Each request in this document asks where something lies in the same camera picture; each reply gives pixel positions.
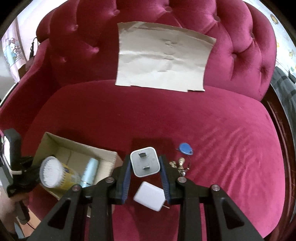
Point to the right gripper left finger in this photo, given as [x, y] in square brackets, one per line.
[66, 220]

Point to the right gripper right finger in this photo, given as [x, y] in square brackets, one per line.
[204, 211]

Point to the small white tube bottle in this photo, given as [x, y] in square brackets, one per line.
[89, 174]

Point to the large white charger adapter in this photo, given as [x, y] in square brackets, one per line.
[150, 196]

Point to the metal key bunch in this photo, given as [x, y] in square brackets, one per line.
[183, 165]

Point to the cotton swab plastic jar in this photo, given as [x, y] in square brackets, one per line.
[56, 175]

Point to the small white plug adapter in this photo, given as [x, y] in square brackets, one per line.
[145, 162]

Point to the person left hand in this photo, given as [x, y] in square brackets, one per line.
[8, 209]

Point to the blue oval key fob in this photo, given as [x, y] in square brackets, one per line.
[185, 149]

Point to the red velvet tufted sofa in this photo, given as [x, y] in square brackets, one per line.
[70, 91]

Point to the hello kitty pink curtain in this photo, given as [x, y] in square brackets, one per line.
[13, 50]

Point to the brown paper sheet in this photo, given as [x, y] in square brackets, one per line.
[162, 57]

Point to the grey plaid blanket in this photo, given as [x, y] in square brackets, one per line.
[284, 86]

